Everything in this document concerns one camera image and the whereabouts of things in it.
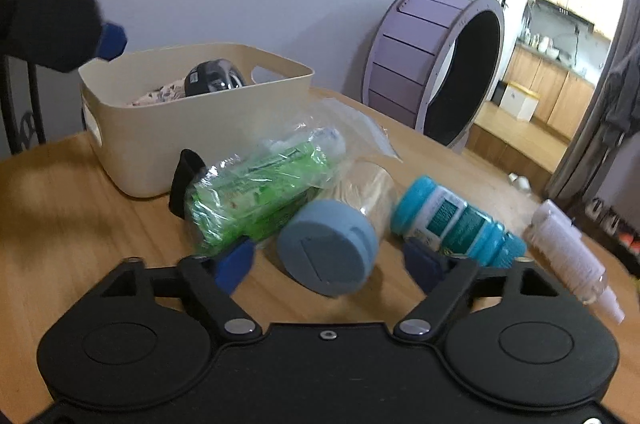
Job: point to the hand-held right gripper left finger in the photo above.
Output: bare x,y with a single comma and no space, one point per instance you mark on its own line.
235,265

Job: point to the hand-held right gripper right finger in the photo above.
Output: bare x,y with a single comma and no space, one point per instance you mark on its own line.
422,265

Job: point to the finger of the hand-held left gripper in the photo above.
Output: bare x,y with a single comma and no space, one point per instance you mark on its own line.
112,41

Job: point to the teal plastic bottle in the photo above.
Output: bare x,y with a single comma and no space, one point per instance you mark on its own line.
440,214

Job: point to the printed paper cone snack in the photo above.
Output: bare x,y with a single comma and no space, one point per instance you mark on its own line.
160,95

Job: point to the clear bag of green packets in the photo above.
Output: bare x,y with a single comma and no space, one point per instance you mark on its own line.
250,184

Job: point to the toothpick jar with blue-grey lid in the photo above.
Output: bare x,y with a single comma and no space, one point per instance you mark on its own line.
325,244

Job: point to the cream plastic container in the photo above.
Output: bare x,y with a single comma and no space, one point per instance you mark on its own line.
150,139

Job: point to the white tube bottle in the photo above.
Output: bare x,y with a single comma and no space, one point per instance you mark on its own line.
550,211

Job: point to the white spray bottle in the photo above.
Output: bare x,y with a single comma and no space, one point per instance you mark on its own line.
570,259

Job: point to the white slipper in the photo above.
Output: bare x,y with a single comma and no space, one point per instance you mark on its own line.
520,182

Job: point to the row of shoes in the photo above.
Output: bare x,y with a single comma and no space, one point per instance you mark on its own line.
600,209

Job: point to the white box with yellow lid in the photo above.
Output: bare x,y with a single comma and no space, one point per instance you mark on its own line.
517,101

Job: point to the purple cat exercise wheel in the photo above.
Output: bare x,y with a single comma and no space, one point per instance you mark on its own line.
400,49

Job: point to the wooden kitchen cabinets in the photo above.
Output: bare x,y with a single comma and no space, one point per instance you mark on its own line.
565,99

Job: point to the dishes on kitchen counter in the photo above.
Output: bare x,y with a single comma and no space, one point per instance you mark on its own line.
542,46

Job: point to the grey hoodie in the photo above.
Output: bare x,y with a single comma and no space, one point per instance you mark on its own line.
625,99

